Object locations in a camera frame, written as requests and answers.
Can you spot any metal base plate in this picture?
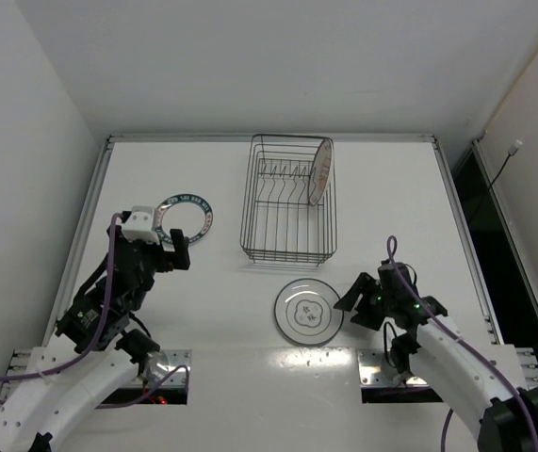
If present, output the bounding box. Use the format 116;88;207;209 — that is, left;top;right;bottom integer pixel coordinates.
130;349;192;390
356;349;429;389

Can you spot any black wall cable with plug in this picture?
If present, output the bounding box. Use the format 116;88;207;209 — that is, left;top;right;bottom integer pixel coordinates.
465;138;524;222

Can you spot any orange sunburst plate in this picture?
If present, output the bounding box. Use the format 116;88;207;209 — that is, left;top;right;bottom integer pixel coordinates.
308;137;334;206

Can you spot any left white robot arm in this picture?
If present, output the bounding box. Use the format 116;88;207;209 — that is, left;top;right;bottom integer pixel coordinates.
0;214;190;451

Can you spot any black rim flower plate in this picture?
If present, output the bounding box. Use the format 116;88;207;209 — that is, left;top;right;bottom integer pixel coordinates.
273;278;344;347

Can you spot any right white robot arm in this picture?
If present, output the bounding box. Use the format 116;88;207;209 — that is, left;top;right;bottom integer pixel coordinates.
334;262;538;451

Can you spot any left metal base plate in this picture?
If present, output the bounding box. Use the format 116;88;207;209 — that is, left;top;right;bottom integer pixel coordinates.
130;349;192;390

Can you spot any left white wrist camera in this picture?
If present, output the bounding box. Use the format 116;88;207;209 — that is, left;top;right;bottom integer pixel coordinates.
122;206;160;245

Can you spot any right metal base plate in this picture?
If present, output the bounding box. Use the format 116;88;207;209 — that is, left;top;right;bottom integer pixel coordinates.
356;349;429;389

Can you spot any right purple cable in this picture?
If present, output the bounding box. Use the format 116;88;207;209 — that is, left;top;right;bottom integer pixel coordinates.
385;234;538;452

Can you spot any wire dish rack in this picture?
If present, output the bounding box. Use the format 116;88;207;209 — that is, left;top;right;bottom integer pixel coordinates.
239;134;338;266

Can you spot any green rim plate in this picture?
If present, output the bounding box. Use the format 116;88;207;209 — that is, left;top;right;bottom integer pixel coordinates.
153;193;214;246

